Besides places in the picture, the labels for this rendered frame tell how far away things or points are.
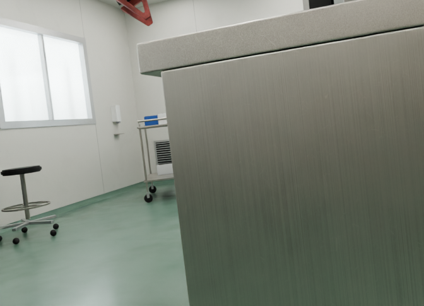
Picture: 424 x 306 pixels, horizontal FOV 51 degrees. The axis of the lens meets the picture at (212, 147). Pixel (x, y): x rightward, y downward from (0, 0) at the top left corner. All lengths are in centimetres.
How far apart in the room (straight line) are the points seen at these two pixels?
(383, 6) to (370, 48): 4
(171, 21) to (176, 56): 654
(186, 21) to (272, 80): 649
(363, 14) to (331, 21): 3
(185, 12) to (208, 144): 651
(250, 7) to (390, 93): 623
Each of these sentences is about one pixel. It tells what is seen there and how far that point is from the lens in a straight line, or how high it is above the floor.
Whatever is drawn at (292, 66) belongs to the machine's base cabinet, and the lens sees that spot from 52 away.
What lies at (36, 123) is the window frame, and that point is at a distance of 534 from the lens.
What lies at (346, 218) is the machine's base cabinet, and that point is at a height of 66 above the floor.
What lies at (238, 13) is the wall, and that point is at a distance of 674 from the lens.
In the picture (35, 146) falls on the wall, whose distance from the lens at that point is 531.
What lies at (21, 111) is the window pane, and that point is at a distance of 527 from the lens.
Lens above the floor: 78
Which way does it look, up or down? 2 degrees down
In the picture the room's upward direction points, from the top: 7 degrees counter-clockwise
